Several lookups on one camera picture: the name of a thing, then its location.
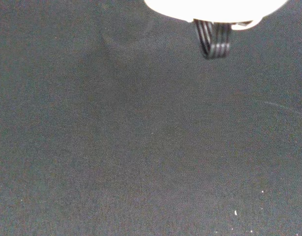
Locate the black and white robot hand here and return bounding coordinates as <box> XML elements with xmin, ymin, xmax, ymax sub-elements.
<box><xmin>142</xmin><ymin>0</ymin><xmax>289</xmax><ymax>60</ymax></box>

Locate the black bench cloth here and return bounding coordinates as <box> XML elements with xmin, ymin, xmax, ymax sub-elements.
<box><xmin>0</xmin><ymin>0</ymin><xmax>302</xmax><ymax>236</ymax></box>

